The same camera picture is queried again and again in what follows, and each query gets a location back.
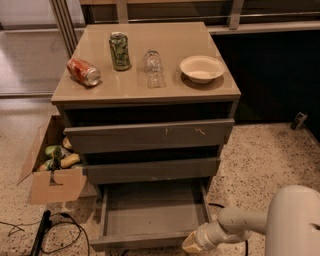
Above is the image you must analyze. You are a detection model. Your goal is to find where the red crushed soda can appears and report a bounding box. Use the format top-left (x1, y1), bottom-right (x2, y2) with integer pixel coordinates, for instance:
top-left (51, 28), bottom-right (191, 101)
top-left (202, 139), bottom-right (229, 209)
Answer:
top-left (67, 58), bottom-right (101, 87)

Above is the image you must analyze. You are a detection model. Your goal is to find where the grey drawer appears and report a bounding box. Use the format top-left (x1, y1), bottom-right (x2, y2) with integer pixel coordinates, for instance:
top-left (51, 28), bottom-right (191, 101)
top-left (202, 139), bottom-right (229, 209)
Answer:
top-left (83, 157), bottom-right (220, 184)
top-left (90, 179), bottom-right (211, 251)
top-left (65, 119), bottom-right (234, 154)

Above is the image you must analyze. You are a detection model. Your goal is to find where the brown cardboard box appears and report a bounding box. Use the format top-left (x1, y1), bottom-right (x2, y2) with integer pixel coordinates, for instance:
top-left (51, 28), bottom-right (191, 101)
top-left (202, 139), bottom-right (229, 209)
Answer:
top-left (17, 115), bottom-right (97, 204)

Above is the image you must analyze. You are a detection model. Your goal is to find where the grey drawer cabinet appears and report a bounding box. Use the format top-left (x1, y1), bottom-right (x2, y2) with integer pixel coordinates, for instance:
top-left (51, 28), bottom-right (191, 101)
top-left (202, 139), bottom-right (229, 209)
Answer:
top-left (50, 21), bottom-right (242, 188)

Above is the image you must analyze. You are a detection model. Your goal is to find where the white paper bowl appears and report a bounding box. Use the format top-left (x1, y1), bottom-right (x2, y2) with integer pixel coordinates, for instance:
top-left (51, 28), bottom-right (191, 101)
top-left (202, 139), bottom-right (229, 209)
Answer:
top-left (180, 56), bottom-right (225, 84)

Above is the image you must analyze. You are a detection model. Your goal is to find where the grey bottom drawer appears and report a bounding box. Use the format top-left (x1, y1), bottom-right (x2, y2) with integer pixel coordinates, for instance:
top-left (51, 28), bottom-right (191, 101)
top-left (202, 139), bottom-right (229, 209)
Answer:
top-left (90, 179), bottom-right (211, 251)

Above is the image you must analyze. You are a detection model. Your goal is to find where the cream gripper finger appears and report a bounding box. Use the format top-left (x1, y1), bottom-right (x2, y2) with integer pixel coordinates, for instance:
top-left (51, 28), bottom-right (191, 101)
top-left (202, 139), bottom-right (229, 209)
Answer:
top-left (182, 231), bottom-right (202, 254)

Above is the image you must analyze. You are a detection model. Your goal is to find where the metal railing frame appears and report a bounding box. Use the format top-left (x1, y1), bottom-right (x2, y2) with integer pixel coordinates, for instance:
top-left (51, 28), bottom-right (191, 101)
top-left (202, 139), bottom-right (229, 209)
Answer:
top-left (48, 0), bottom-right (320, 54)

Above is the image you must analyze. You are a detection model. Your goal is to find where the green snack bag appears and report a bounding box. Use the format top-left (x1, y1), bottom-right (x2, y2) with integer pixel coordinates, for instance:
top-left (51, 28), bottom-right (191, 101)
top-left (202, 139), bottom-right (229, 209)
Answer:
top-left (45, 145), bottom-right (69, 159)

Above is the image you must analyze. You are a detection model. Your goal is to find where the grey middle drawer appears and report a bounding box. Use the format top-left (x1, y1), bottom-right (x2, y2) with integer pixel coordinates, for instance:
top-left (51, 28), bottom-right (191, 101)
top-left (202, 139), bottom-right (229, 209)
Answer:
top-left (83, 157), bottom-right (220, 184)

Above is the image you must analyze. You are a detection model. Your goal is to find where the green drink can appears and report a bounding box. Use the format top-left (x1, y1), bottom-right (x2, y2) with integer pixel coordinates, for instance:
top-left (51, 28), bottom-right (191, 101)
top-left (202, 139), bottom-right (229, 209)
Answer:
top-left (109, 32), bottom-right (131, 71)

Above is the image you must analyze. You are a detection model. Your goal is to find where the thin black left cable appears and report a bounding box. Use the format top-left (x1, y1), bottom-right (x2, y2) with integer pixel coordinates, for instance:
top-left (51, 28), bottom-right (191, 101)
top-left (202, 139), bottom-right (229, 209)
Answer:
top-left (0, 212), bottom-right (91, 256)

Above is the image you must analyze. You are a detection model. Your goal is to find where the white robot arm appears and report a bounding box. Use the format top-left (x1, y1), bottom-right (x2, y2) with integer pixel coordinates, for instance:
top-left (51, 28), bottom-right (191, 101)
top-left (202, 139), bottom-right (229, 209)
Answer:
top-left (182, 185), bottom-right (320, 256)

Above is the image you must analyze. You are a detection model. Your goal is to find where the black bar on floor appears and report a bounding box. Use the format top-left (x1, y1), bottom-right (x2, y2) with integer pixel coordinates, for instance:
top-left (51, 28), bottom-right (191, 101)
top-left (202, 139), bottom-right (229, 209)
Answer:
top-left (30, 210), bottom-right (52, 256)

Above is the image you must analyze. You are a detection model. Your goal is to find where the grey top drawer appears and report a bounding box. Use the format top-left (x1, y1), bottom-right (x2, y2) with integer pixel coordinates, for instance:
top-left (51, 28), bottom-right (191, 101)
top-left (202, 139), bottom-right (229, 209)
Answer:
top-left (65, 119), bottom-right (234, 154)

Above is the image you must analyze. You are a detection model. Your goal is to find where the clear plastic bottle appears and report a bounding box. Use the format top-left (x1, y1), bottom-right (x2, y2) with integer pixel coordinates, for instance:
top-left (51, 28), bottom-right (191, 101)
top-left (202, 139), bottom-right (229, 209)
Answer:
top-left (144, 50), bottom-right (166, 89)

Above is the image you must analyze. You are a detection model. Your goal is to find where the small dark wall device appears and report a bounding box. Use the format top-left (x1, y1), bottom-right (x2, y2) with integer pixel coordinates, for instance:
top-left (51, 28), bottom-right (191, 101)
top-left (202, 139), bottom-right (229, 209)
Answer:
top-left (290, 112), bottom-right (308, 131)

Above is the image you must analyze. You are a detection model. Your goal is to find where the yellow snack bag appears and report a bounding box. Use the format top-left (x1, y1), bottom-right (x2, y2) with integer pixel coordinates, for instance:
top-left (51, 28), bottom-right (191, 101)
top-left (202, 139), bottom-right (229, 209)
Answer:
top-left (60, 153), bottom-right (80, 169)

